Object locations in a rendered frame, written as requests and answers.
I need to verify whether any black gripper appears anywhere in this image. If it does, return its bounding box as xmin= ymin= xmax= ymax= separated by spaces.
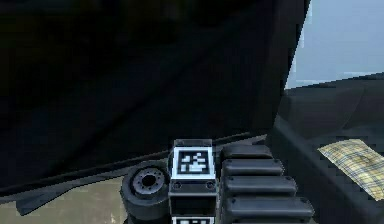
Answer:
xmin=120 ymin=160 xmax=172 ymax=224

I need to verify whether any large black cabinet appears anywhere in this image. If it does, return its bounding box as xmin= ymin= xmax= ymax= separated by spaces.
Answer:
xmin=0 ymin=0 xmax=312 ymax=198

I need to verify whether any dark grey sofa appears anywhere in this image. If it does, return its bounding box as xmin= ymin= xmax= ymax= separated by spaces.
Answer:
xmin=266 ymin=72 xmax=384 ymax=224

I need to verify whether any yellow plaid cloth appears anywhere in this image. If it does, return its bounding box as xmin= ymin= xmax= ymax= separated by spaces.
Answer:
xmin=317 ymin=138 xmax=384 ymax=202

